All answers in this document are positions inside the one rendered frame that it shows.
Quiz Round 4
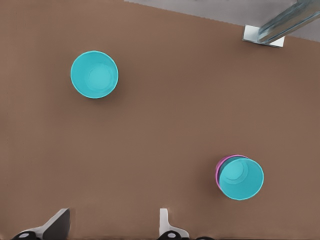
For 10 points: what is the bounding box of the blue bowl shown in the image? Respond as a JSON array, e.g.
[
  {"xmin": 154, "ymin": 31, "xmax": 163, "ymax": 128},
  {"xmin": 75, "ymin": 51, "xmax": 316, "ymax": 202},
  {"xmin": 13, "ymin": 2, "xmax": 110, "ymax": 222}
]
[
  {"xmin": 218, "ymin": 157, "xmax": 265, "ymax": 201},
  {"xmin": 70, "ymin": 50, "xmax": 120, "ymax": 100}
]

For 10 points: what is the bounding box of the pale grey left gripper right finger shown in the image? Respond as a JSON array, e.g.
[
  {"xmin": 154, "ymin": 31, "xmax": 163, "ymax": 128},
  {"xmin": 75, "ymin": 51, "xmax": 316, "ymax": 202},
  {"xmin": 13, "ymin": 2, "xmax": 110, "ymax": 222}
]
[{"xmin": 156, "ymin": 207, "xmax": 191, "ymax": 240}]

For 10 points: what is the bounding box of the silver frame post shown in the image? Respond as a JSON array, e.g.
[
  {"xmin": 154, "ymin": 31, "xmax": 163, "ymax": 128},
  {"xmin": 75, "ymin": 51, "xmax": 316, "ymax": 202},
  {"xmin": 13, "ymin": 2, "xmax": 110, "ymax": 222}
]
[{"xmin": 241, "ymin": 0, "xmax": 320, "ymax": 48}]

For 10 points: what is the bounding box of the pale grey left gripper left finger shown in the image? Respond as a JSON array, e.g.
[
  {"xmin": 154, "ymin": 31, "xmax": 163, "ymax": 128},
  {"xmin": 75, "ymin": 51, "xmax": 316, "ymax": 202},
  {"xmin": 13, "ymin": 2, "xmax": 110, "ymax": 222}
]
[{"xmin": 10, "ymin": 207, "xmax": 71, "ymax": 240}]

